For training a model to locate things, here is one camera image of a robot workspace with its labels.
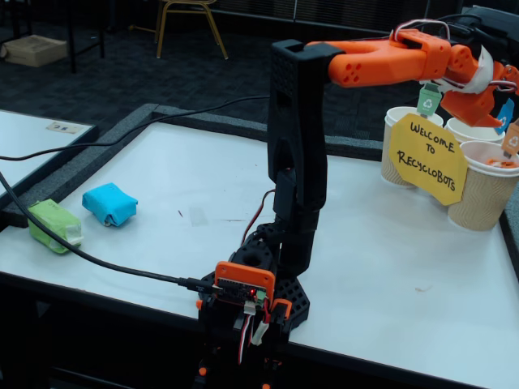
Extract orange taped gripper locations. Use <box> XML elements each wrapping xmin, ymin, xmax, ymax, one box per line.
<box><xmin>440</xmin><ymin>45</ymin><xmax>519</xmax><ymax>128</ymax></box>

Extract orange paper rubbish packet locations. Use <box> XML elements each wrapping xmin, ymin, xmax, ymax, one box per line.
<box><xmin>484</xmin><ymin>155</ymin><xmax>519</xmax><ymax>170</ymax></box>

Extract blue paper rubbish packet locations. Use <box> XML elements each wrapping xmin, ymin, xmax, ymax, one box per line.
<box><xmin>82</xmin><ymin>182</ymin><xmax>139</xmax><ymax>227</ymax></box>

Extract black robot base clamp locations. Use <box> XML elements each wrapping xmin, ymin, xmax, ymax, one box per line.
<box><xmin>195</xmin><ymin>269</ymin><xmax>311</xmax><ymax>389</ymax></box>

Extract green paper rubbish packet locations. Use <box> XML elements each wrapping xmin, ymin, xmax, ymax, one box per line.
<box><xmin>27</xmin><ymin>199</ymin><xmax>85</xmax><ymax>255</ymax></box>

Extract ribbed beige paper cup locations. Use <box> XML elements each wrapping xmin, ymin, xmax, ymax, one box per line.
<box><xmin>444</xmin><ymin>116</ymin><xmax>508</xmax><ymax>145</ymax></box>
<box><xmin>447</xmin><ymin>140</ymin><xmax>519</xmax><ymax>232</ymax></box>
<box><xmin>380</xmin><ymin>105</ymin><xmax>445</xmax><ymax>190</ymax></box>

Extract blue recycling bin tag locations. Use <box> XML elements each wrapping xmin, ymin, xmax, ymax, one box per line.
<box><xmin>494</xmin><ymin>103</ymin><xmax>516</xmax><ymax>135</ymax></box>

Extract green recycling bin tag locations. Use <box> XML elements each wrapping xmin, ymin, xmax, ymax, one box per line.
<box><xmin>416</xmin><ymin>83</ymin><xmax>443</xmax><ymax>119</ymax></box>

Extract orange recycling bin tag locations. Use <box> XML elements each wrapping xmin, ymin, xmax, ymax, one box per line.
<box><xmin>502</xmin><ymin>120</ymin><xmax>519</xmax><ymax>160</ymax></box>

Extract yellow welcome paper sign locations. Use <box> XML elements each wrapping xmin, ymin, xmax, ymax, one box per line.
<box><xmin>388</xmin><ymin>112</ymin><xmax>469</xmax><ymax>207</ymax></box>

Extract short dark grey foam strip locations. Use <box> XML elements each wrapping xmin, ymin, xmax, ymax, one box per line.
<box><xmin>324</xmin><ymin>135</ymin><xmax>384</xmax><ymax>162</ymax></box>

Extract long dark grey foam strip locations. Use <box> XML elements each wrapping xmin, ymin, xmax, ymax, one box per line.
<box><xmin>150</xmin><ymin>103</ymin><xmax>272</xmax><ymax>143</ymax></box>

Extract clear tape patch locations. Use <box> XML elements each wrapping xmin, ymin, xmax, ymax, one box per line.
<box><xmin>187</xmin><ymin>205</ymin><xmax>208</xmax><ymax>227</ymax></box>

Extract black metal table legs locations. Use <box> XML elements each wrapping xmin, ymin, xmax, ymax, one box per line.
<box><xmin>66</xmin><ymin>0</ymin><xmax>105</xmax><ymax>75</ymax></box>

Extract small paper label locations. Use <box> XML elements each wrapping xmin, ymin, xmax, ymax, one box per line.
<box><xmin>45</xmin><ymin>120</ymin><xmax>85</xmax><ymax>135</ymax></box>

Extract white table black edge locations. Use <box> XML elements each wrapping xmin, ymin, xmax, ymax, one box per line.
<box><xmin>0</xmin><ymin>108</ymin><xmax>101</xmax><ymax>208</ymax></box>

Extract brown cardboard box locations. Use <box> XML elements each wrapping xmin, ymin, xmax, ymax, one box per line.
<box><xmin>0</xmin><ymin>34</ymin><xmax>69</xmax><ymax>68</ymax></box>

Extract servo wire along arm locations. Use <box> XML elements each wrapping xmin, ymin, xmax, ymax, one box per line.
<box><xmin>241</xmin><ymin>18</ymin><xmax>519</xmax><ymax>248</ymax></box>

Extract controller board orange mount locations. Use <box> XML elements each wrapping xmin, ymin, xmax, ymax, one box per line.
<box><xmin>213</xmin><ymin>261</ymin><xmax>277</xmax><ymax>316</ymax></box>

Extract gold metal frame chair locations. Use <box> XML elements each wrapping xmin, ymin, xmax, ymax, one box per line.
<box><xmin>128</xmin><ymin>0</ymin><xmax>229</xmax><ymax>61</ymax></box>

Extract red white black servo wire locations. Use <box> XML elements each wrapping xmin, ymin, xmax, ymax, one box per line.
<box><xmin>236</xmin><ymin>311</ymin><xmax>271</xmax><ymax>365</ymax></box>

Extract thick black USB cable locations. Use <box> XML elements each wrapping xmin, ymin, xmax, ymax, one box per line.
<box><xmin>0</xmin><ymin>169</ymin><xmax>223</xmax><ymax>296</ymax></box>

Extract thin black webcam cable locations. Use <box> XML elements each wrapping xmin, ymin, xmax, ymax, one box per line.
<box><xmin>0</xmin><ymin>95</ymin><xmax>272</xmax><ymax>161</ymax></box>

